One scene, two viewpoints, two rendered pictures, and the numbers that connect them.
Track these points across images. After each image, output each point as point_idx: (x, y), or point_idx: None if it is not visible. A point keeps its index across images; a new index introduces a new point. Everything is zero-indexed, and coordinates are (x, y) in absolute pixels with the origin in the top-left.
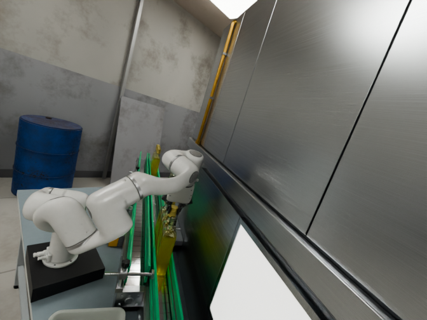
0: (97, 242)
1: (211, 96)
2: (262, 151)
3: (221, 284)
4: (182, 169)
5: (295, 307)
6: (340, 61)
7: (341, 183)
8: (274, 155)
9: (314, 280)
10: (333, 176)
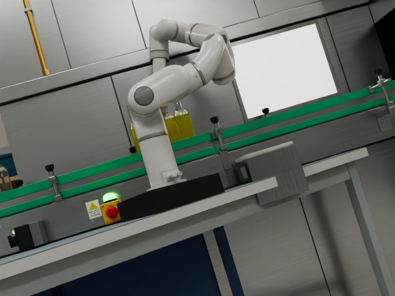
0: (234, 61)
1: (29, 7)
2: (195, 6)
3: (243, 93)
4: (186, 26)
5: (282, 36)
6: None
7: None
8: (208, 1)
9: (278, 21)
10: None
